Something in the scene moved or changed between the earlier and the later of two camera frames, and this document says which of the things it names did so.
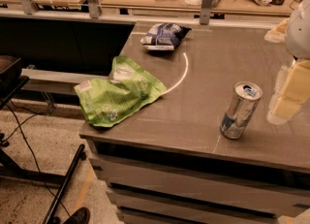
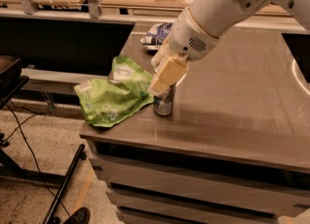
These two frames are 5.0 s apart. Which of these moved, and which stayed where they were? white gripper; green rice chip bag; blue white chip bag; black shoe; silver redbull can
Moved: silver redbull can; white gripper
Stayed: black shoe; green rice chip bag; blue white chip bag
